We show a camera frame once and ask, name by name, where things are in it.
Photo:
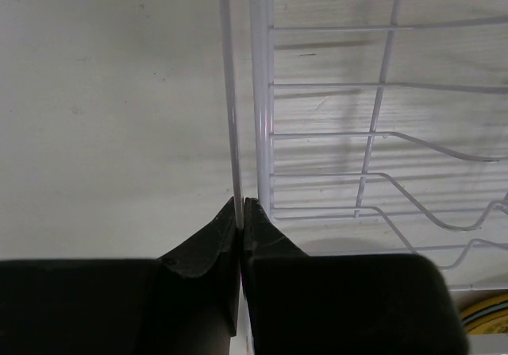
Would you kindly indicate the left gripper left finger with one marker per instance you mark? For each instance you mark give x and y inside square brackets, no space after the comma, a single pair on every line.
[184,302]

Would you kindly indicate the white wire dish rack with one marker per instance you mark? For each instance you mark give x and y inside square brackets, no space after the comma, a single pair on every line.
[375,126]

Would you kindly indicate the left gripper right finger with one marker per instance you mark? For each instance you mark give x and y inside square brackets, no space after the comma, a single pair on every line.
[356,304]

